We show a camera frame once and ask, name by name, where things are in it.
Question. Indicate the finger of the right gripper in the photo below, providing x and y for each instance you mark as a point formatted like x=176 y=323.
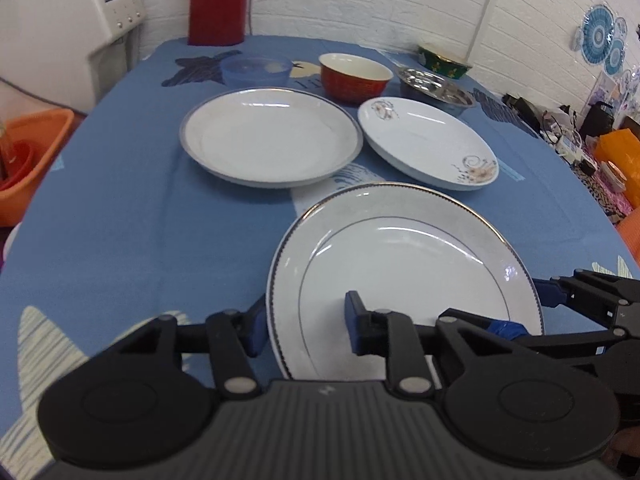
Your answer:
x=606 y=299
x=575 y=346

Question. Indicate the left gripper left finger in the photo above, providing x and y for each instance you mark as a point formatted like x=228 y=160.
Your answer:
x=229 y=338

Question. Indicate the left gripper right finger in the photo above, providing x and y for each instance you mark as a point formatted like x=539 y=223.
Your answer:
x=418 y=359

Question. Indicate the gold rimmed white plate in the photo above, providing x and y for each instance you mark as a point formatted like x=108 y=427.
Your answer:
x=402 y=248

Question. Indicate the grey rimmed white plate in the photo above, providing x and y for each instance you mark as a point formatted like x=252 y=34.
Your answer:
x=270 y=137

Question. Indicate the orange box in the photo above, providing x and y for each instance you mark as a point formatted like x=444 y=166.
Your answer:
x=622 y=148

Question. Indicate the blue printed tablecloth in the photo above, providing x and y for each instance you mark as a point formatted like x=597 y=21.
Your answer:
x=126 y=227

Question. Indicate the white floral deep plate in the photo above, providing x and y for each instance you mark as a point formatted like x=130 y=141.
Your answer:
x=427 y=144

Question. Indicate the blue plastic bowl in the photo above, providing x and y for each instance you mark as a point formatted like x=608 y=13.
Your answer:
x=253 y=71

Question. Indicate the stainless steel bowl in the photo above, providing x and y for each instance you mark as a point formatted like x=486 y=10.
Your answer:
x=434 y=90

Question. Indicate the green gold patterned bowl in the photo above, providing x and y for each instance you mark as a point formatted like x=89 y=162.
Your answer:
x=440 y=64

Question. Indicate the orange plastic basin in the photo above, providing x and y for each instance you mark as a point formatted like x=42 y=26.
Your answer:
x=38 y=139

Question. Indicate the red ceramic bowl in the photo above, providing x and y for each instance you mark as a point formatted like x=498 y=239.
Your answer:
x=352 y=79

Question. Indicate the glass bottle with chopsticks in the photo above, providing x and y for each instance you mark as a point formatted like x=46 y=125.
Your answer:
x=8 y=153

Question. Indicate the red thermos jug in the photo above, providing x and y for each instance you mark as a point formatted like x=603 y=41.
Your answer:
x=216 y=23

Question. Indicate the white screen appliance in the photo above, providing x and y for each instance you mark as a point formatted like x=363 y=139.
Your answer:
x=68 y=52

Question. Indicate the blue decorative wall plates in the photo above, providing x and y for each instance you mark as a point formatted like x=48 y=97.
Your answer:
x=601 y=39

